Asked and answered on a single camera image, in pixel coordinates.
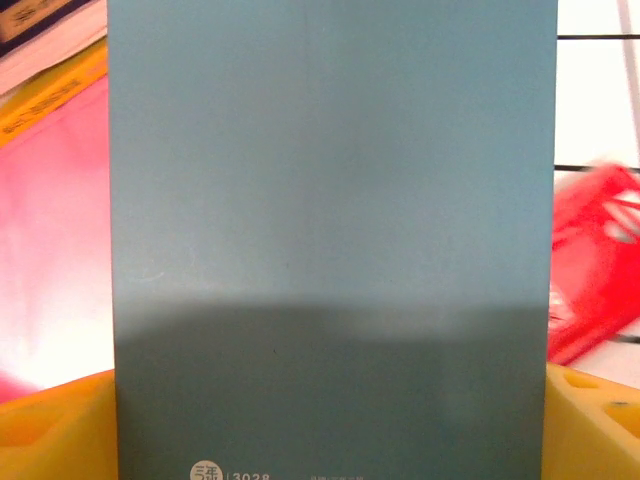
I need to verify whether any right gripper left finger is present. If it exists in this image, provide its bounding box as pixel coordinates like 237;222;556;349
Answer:
0;368;121;480

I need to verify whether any pink student backpack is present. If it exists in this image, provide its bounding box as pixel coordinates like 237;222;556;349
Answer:
0;74;121;404

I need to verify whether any red packet with white print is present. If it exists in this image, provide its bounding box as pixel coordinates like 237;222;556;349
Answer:
546;160;640;367

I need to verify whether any teal notebook with white print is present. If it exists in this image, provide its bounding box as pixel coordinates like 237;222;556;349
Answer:
106;0;557;480

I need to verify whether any yellow book with blue picture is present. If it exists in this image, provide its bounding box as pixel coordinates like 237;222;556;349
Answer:
0;44;110;149

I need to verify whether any navy book with gold label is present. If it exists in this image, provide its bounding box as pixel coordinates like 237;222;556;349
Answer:
0;0;109;96

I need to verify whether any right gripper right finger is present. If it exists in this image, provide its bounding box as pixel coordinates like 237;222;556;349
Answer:
542;360;640;480

